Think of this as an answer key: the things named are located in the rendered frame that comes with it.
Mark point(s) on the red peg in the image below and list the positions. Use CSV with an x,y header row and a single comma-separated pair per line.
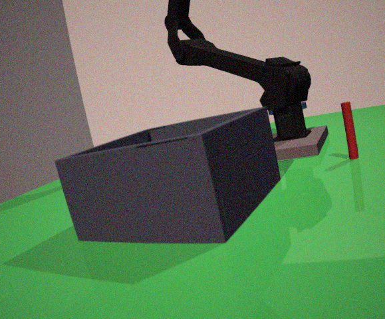
x,y
349,129

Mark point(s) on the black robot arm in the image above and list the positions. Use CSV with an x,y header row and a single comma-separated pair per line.
x,y
286,83

